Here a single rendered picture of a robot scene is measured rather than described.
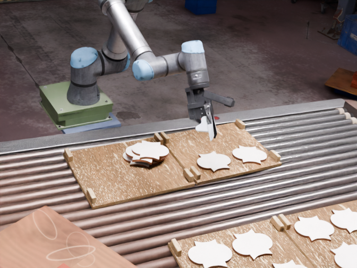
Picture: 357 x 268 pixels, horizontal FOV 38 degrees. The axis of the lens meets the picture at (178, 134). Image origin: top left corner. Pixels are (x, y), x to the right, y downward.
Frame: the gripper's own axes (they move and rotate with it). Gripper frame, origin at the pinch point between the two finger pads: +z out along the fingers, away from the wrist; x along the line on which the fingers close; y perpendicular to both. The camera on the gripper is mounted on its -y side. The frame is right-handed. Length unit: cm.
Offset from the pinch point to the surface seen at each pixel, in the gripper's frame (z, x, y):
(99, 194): 11.9, 4.5, 44.1
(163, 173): 10.0, -14.6, 23.6
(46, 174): 2, -2, 65
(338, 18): -98, -484, -130
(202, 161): 9.1, -24.7, 9.1
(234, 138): 3.2, -47.8, -4.0
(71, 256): 23, 46, 41
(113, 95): -41, -254, 104
